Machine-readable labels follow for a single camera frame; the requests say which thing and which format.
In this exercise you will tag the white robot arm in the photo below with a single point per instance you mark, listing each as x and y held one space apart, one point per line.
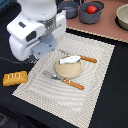
36 28

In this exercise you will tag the beige woven placemat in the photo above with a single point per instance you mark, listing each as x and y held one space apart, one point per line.
69 103

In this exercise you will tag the beige bowl on stove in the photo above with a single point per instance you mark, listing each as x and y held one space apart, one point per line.
122 16

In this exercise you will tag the brown toy stove top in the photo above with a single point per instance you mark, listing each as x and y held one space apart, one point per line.
106 26

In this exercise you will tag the grey saucepan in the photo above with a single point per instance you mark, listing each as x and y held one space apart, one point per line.
70 7

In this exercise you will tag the white blue fish toy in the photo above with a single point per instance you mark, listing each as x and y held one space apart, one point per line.
69 60

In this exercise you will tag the fork with orange handle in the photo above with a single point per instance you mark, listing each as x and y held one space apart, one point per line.
66 81

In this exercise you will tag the round wooden plate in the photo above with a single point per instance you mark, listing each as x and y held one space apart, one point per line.
68 70

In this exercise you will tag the red tomato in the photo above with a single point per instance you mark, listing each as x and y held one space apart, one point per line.
91 9

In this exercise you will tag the yellow bread loaf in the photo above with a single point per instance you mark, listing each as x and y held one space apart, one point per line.
15 78

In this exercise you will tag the knife with orange handle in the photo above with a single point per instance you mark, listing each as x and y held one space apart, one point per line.
82 57

